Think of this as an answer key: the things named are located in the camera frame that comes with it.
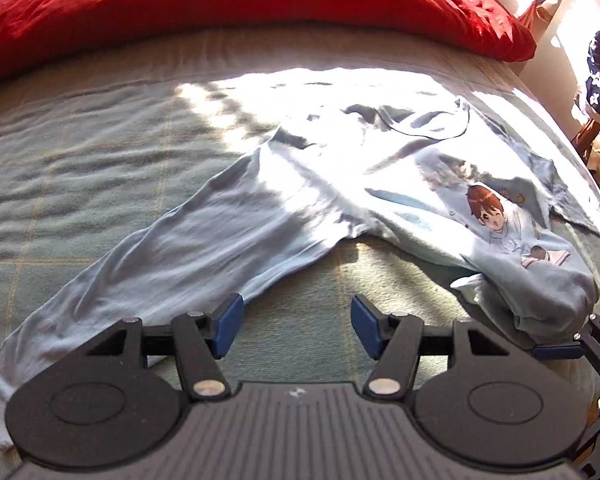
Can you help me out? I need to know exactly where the wooden chair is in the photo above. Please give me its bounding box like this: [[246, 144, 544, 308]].
[[572, 115, 600, 171]]

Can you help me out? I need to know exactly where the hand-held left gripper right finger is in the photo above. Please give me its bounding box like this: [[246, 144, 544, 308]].
[[350, 294, 513, 401]]

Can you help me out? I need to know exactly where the grey-green plaid bed sheet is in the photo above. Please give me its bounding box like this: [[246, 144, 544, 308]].
[[0, 15, 600, 411]]

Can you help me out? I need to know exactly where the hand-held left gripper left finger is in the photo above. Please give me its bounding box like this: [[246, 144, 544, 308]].
[[82, 294, 245, 401]]

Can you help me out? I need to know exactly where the light blue cartoon-print shirt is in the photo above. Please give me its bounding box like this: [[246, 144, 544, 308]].
[[0, 95, 600, 453]]

